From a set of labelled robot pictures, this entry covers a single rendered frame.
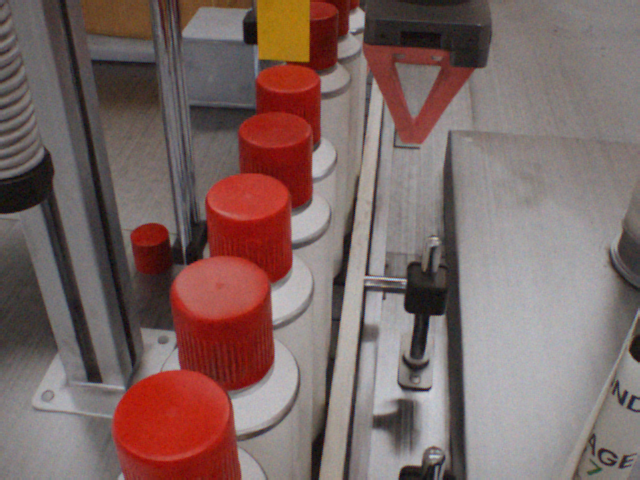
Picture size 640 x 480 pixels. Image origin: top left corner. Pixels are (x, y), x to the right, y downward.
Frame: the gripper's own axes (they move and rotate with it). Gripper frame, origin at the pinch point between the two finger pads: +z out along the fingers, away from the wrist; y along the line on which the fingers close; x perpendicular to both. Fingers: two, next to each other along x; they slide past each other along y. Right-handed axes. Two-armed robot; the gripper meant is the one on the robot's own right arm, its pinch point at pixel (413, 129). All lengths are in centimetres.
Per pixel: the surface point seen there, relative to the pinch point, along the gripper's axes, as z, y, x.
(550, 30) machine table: 19, 68, -22
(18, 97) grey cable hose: -10.6, -18.4, 15.1
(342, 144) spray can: 1.8, 0.6, 4.5
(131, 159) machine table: 18.7, 23.1, 28.8
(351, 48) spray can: -2.7, 6.0, 4.5
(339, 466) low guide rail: 10.0, -18.3, 2.8
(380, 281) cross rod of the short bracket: 10.6, -2.6, 1.3
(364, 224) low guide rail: 10.2, 3.2, 2.8
